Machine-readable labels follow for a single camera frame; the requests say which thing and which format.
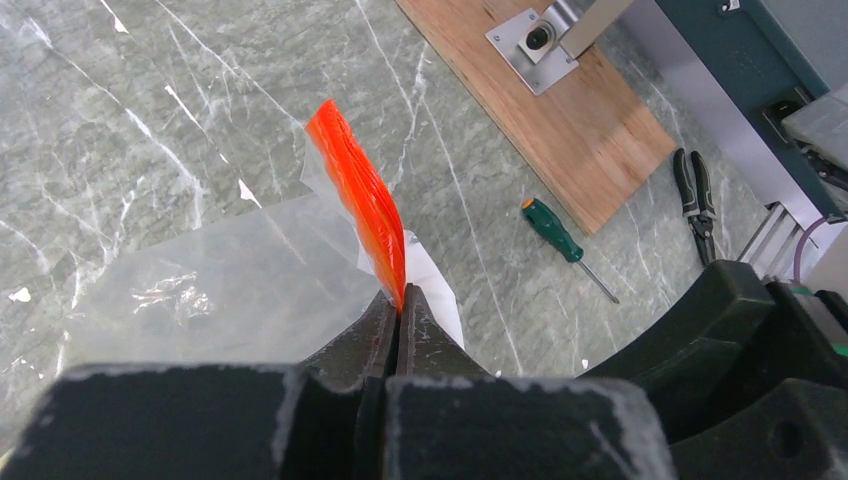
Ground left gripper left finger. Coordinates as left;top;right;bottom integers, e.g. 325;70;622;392
301;292;399;479

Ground green handled screwdriver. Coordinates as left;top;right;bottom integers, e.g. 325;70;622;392
521;197;620;304

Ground clear zip top bag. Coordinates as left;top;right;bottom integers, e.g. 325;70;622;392
57;99;464;380

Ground metal bracket with post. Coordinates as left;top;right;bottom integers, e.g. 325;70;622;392
486;0;632;96

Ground aluminium frame rail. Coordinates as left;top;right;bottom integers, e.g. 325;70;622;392
738;202;820;283

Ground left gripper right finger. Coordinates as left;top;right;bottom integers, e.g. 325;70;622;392
394;283;495;480

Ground dark green metal case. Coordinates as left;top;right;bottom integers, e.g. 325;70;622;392
658;1;847;223

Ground wooden board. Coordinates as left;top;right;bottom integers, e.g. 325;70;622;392
398;1;674;234

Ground black pliers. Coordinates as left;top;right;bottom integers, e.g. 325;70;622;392
672;148;717;267

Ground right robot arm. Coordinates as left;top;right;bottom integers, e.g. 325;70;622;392
590;260;847;479

